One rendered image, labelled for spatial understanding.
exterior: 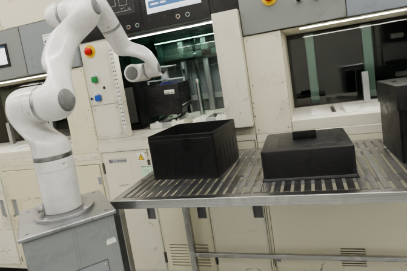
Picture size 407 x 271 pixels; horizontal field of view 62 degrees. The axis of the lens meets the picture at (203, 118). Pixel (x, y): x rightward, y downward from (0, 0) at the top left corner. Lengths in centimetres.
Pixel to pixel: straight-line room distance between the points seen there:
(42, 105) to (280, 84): 99
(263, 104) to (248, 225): 62
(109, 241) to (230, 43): 95
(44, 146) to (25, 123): 10
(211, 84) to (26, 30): 123
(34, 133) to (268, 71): 98
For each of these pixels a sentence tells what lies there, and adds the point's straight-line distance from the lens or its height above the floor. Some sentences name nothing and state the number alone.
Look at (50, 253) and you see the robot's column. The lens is 115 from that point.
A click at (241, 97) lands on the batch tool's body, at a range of 155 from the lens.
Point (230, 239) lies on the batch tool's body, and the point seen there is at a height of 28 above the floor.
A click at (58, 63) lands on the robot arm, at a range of 120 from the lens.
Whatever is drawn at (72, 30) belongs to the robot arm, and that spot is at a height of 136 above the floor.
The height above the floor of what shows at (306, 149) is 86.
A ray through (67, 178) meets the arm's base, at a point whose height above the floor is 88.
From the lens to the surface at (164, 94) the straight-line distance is 193.
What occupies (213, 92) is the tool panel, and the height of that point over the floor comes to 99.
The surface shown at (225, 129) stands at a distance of 133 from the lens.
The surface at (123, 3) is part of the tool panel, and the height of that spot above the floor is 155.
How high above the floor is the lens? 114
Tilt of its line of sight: 7 degrees down
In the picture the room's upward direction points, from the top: 9 degrees counter-clockwise
